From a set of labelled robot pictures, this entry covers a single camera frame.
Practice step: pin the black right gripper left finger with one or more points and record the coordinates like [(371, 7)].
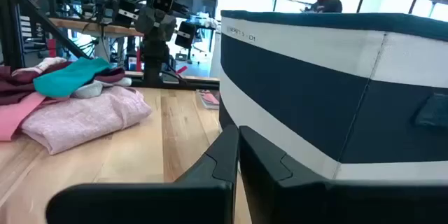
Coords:
[(157, 203)]

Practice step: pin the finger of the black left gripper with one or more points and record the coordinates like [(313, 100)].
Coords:
[(124, 12), (185, 35)]

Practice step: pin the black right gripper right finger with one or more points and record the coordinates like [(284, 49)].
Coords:
[(315, 203)]

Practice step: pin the teal garment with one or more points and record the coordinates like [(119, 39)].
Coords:
[(66, 78)]

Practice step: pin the red tape strip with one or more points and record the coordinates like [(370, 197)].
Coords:
[(182, 69)]

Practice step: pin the wooden workbench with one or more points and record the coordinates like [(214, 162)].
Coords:
[(87, 26)]

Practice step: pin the colourful magazine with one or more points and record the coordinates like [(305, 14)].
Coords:
[(209, 98)]

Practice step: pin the light grey garment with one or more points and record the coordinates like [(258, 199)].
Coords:
[(87, 91)]

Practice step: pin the pale pink garment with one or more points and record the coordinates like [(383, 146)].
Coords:
[(49, 63)]

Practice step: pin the navy white striped fabric basket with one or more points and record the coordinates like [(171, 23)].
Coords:
[(297, 94)]

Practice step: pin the pink knit sweater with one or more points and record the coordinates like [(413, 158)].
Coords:
[(80, 119)]

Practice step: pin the maroon garment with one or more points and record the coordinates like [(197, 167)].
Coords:
[(14, 87)]

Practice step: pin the salmon pink garment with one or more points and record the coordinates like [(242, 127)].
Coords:
[(14, 119)]

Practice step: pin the black aluminium table frame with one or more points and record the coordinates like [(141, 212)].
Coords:
[(10, 24)]

